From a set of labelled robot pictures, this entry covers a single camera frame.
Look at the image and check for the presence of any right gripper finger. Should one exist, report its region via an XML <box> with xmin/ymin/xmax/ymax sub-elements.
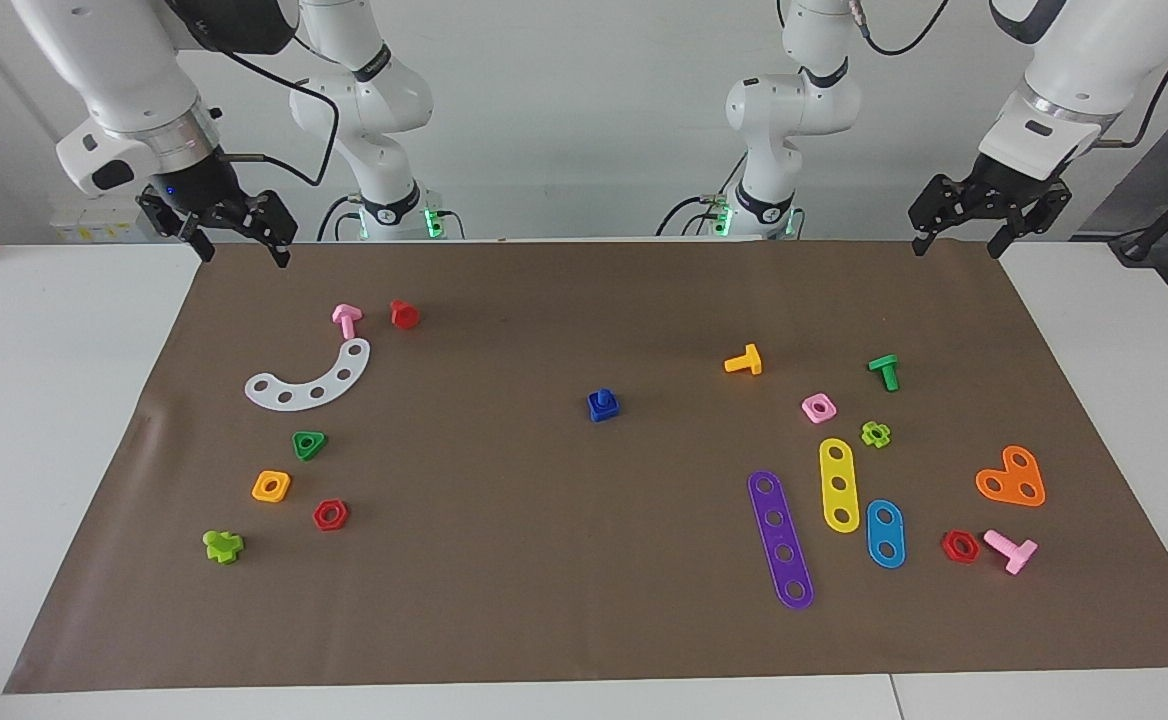
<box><xmin>233</xmin><ymin>189</ymin><xmax>299</xmax><ymax>269</ymax></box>
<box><xmin>136</xmin><ymin>188</ymin><xmax>217</xmax><ymax>265</ymax></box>

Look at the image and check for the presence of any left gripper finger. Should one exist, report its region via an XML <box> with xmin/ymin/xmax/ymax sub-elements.
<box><xmin>987</xmin><ymin>179</ymin><xmax>1074</xmax><ymax>260</ymax></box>
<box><xmin>907</xmin><ymin>174</ymin><xmax>985</xmax><ymax>254</ymax></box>

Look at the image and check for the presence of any white yellow power strip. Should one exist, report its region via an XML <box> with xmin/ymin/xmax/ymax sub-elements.
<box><xmin>49</xmin><ymin>205</ymin><xmax>160</xmax><ymax>244</ymax></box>

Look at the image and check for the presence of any white curved perforated plate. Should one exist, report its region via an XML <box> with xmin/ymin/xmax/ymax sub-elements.
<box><xmin>244</xmin><ymin>338</ymin><xmax>372</xmax><ymax>412</ymax></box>

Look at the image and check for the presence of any orange heart-shaped perforated plate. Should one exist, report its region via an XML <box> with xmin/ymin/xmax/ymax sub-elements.
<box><xmin>975</xmin><ymin>445</ymin><xmax>1047</xmax><ymax>508</ymax></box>

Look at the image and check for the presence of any yellow three-hole plastic strip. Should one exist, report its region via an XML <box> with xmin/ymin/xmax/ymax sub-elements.
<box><xmin>819</xmin><ymin>438</ymin><xmax>862</xmax><ymax>534</ymax></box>

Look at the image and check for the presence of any blue two-hole plastic strip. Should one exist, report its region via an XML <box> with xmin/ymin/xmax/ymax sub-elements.
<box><xmin>865</xmin><ymin>499</ymin><xmax>907</xmax><ymax>570</ymax></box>

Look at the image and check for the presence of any purple four-hole plastic strip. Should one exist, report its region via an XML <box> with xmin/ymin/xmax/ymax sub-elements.
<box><xmin>747</xmin><ymin>470</ymin><xmax>815</xmax><ymax>611</ymax></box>

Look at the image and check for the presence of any brown table mat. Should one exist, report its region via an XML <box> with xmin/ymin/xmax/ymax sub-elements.
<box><xmin>2</xmin><ymin>238</ymin><xmax>1168</xmax><ymax>694</ymax></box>

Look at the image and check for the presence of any black base cable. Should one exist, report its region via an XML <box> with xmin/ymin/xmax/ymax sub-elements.
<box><xmin>317</xmin><ymin>193</ymin><xmax>365</xmax><ymax>241</ymax></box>
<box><xmin>656</xmin><ymin>193</ymin><xmax>745</xmax><ymax>238</ymax></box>

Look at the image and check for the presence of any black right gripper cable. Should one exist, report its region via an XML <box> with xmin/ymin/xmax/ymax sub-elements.
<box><xmin>199</xmin><ymin>20</ymin><xmax>342</xmax><ymax>188</ymax></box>

